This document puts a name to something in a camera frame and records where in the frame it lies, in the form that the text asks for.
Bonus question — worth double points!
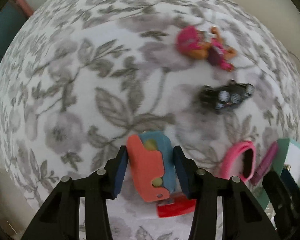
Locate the red glue bottle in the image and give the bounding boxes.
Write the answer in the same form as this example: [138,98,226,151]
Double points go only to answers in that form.
[156,193,196,218]

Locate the orange blue foam block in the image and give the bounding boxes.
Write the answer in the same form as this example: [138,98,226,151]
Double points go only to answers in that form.
[126,131,176,202]

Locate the magenta comb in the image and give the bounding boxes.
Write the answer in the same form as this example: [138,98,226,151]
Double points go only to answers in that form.
[250,141,279,186]

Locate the teal rimmed white tray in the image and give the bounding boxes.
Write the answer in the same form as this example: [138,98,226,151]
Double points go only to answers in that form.
[258,138,300,210]

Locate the black toy car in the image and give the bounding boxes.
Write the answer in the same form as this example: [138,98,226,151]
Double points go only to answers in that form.
[198,80,255,114]

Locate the floral grey white blanket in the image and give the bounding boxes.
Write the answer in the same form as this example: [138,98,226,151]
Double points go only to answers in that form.
[0,0,300,240]

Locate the pink puppy figurine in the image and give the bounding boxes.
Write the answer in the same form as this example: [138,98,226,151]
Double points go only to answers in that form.
[175,25,237,72]

